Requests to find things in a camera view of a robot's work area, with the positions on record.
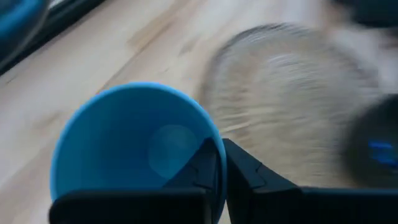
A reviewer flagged black bowl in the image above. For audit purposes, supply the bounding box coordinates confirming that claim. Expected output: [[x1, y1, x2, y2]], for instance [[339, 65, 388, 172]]
[[340, 93, 398, 189]]

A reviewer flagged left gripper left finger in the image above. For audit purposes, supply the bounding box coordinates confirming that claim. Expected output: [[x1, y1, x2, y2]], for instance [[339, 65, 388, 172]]
[[49, 138, 220, 224]]

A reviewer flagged blue rounded object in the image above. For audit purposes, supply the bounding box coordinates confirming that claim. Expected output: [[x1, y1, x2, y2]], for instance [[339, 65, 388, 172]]
[[0, 0, 50, 65]]

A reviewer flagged blue plastic cup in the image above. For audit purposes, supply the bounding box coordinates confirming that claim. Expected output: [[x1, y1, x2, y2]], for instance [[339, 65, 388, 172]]
[[49, 82, 228, 224]]

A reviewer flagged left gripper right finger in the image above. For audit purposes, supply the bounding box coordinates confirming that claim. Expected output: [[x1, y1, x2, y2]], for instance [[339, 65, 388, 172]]
[[222, 138, 398, 224]]

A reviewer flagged black aluminium table frame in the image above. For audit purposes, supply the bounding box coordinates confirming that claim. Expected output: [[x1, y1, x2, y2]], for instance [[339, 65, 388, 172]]
[[0, 0, 105, 77]]

